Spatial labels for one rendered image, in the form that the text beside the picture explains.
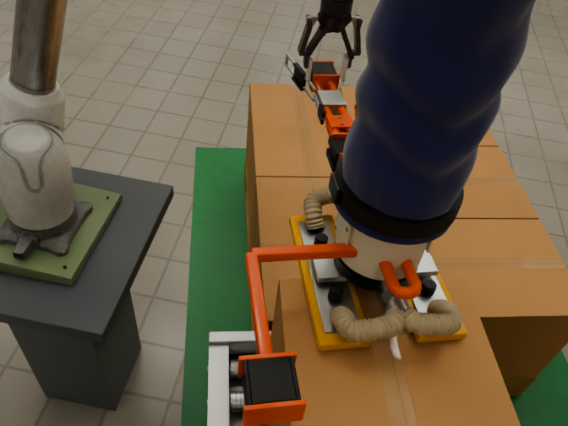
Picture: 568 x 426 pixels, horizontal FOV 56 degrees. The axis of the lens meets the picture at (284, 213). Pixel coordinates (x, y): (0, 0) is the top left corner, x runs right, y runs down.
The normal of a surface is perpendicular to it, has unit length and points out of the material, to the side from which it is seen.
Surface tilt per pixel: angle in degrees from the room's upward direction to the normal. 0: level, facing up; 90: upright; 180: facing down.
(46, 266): 4
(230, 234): 0
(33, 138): 7
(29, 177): 70
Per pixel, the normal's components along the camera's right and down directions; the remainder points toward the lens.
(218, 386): 0.09, -0.69
